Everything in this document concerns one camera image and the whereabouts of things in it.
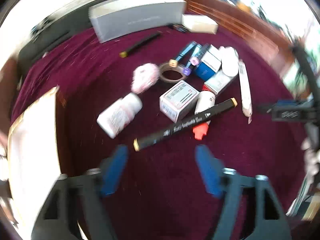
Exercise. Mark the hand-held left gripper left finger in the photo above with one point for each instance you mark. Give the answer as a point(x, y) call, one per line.
point(115, 170)

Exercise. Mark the small cream box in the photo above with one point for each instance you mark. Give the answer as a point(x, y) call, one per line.
point(200, 23)

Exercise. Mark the grey box red stripe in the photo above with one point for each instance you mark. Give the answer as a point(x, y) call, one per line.
point(220, 81)

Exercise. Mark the white tube orange cap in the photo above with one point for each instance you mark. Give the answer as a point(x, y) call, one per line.
point(203, 102)

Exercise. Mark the white bottle green label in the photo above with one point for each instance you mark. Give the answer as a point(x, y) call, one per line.
point(230, 63)

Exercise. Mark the pink plush toy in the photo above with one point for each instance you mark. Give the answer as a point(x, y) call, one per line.
point(145, 77)

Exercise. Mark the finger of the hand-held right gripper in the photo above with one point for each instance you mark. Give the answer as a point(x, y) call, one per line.
point(285, 113)

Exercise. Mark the gold-rimmed white box tray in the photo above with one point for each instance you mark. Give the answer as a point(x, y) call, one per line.
point(32, 155)

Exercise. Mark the long white packet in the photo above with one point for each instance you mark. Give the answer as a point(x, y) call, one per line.
point(245, 90)

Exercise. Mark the black marker purple cap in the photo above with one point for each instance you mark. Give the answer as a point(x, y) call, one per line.
point(187, 70)

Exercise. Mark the large grey cardboard box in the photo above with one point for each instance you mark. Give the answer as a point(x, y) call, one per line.
point(137, 17)

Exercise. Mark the brown tape roll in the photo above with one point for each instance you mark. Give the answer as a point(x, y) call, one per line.
point(166, 67)

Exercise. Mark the black marker yellow cap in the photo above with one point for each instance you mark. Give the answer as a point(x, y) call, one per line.
point(140, 45)

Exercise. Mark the small dark object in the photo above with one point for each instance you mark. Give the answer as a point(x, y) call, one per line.
point(180, 27)

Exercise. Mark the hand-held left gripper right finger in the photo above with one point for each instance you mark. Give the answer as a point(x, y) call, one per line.
point(208, 172)

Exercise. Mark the brown wooden furniture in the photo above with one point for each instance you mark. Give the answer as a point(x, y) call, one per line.
point(237, 22)

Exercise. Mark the white bottle red label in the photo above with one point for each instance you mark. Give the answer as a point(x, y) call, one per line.
point(120, 115)

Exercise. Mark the blue white medicine box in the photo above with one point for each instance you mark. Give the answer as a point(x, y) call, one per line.
point(206, 70)

